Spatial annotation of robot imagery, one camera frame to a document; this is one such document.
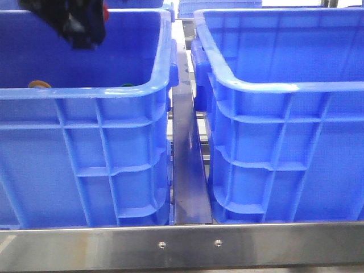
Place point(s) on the red mushroom push button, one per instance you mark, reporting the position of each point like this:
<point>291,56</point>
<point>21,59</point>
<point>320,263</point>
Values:
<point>105,13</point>

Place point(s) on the blue plastic target bin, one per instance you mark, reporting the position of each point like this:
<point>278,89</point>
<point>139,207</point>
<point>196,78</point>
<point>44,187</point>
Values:
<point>284,108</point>

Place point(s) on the blue crate back centre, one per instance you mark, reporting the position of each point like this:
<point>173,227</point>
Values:
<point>187,8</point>

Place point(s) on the yellow mushroom push button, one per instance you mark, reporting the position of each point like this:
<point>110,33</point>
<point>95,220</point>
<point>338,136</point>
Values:
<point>39,84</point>

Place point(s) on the steel front rail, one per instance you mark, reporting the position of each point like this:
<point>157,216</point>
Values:
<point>182,247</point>

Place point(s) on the blue plastic source bin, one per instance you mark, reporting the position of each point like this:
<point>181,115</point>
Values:
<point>86,152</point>

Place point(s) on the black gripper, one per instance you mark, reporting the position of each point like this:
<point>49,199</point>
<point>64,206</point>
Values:
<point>80,23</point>

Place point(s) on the blue crate behind source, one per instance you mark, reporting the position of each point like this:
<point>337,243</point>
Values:
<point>134,4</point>

